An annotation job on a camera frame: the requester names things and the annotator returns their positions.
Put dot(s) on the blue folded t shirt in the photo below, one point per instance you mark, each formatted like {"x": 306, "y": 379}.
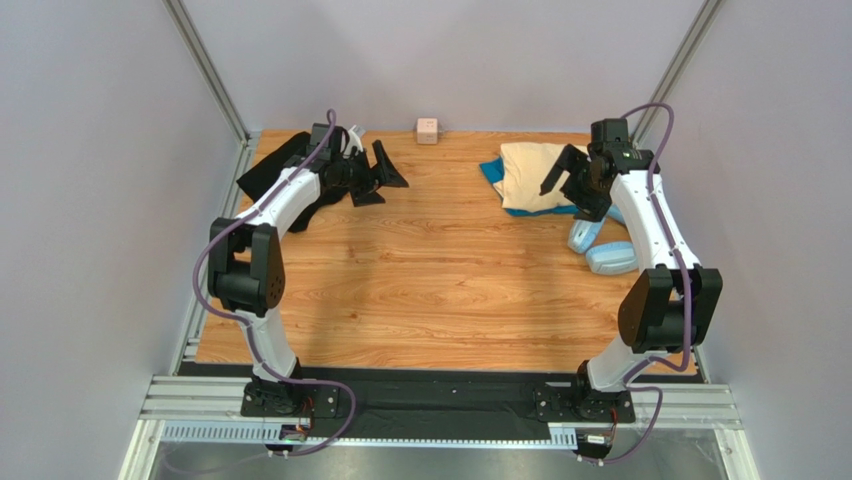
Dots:
{"x": 493, "y": 171}

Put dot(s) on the small beige cube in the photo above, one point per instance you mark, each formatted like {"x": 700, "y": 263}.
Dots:
{"x": 427, "y": 131}

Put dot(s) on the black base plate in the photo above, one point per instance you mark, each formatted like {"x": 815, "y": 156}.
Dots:
{"x": 430, "y": 404}

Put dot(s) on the cream folded t shirt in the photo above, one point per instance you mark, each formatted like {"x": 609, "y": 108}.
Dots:
{"x": 526, "y": 165}

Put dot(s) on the aluminium frame rail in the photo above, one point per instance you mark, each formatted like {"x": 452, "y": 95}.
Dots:
{"x": 206, "y": 422}

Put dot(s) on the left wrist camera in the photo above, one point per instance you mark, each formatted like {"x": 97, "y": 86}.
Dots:
{"x": 352, "y": 141}

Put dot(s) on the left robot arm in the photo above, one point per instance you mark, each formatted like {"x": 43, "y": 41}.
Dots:
{"x": 245, "y": 266}

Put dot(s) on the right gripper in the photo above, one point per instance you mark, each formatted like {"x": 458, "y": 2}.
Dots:
{"x": 579, "y": 178}

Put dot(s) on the light blue headphones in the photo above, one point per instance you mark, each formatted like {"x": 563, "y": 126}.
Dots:
{"x": 609, "y": 259}

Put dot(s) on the black t shirt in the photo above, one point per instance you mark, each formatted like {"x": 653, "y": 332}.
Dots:
{"x": 262, "y": 176}

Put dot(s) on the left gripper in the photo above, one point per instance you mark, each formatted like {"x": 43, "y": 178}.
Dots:
{"x": 387, "y": 174}

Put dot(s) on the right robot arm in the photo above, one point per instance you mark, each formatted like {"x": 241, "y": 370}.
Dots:
{"x": 669, "y": 308}

